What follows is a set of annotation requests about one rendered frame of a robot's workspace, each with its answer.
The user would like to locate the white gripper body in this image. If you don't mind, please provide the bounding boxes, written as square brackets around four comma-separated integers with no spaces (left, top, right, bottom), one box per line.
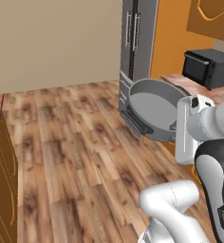
[175,96,201,165]

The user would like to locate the black microwave oven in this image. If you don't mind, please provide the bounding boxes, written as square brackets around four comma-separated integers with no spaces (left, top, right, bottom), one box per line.
[181,47,224,91]

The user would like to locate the orange tall cupboard panel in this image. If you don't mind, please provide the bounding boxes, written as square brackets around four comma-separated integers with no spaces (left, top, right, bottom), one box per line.
[149,0,216,81]

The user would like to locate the grey fridge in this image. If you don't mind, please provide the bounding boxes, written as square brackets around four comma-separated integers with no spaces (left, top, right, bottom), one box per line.
[118,0,159,140]

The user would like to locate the orange base cupboards with drawers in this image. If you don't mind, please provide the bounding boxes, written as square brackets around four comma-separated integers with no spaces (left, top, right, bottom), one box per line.
[0,110,20,243]

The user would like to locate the grey pan with black handle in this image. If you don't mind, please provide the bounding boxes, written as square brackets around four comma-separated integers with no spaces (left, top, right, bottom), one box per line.
[121,78,193,142]

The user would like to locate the orange wall cupboard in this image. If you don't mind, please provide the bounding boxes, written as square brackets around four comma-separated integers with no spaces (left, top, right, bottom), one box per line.
[185,0,224,44]

